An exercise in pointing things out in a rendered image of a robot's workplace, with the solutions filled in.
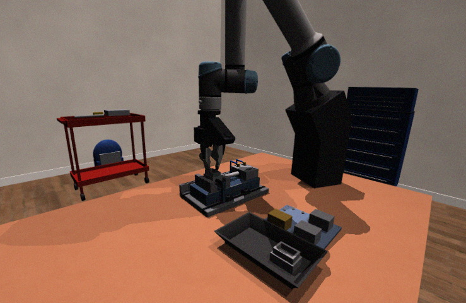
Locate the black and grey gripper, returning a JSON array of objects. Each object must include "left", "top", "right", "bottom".
[{"left": 194, "top": 110, "right": 226, "bottom": 174}]

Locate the yellow rectangular block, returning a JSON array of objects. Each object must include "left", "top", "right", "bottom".
[{"left": 267, "top": 209, "right": 293, "bottom": 230}]

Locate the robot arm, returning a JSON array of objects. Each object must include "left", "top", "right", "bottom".
[{"left": 198, "top": 0, "right": 341, "bottom": 145}]

